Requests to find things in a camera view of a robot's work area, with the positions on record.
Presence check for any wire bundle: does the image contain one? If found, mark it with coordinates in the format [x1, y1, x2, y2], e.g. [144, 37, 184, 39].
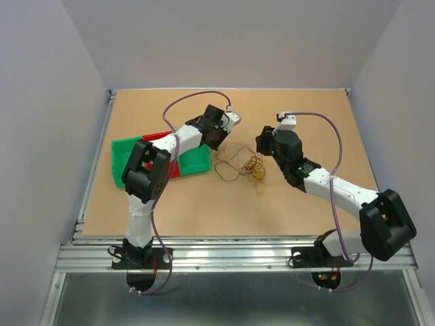
[213, 141, 275, 196]

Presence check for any green bin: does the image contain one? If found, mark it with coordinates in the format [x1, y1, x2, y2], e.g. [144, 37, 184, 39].
[111, 137, 141, 187]
[177, 145, 211, 176]

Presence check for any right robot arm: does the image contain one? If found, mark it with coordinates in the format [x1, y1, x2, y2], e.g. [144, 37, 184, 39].
[256, 126, 417, 268]

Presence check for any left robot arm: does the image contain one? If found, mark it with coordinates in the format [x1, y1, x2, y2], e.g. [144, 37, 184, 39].
[114, 105, 241, 269]

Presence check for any red bin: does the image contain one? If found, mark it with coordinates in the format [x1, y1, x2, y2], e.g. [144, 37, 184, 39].
[142, 131, 180, 178]

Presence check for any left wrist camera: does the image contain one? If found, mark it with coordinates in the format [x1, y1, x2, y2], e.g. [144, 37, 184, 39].
[222, 111, 242, 133]

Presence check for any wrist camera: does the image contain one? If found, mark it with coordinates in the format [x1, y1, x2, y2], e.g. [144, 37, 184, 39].
[273, 111, 297, 134]
[222, 111, 242, 133]

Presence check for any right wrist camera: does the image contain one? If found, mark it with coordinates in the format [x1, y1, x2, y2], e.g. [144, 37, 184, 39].
[273, 111, 297, 134]

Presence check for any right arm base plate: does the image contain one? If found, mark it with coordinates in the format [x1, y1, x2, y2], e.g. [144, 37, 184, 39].
[288, 247, 353, 269]

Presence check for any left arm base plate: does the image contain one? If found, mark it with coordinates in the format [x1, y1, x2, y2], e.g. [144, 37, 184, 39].
[107, 246, 170, 270]

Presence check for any aluminium rail frame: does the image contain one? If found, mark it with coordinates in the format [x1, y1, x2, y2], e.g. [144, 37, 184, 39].
[56, 89, 375, 273]

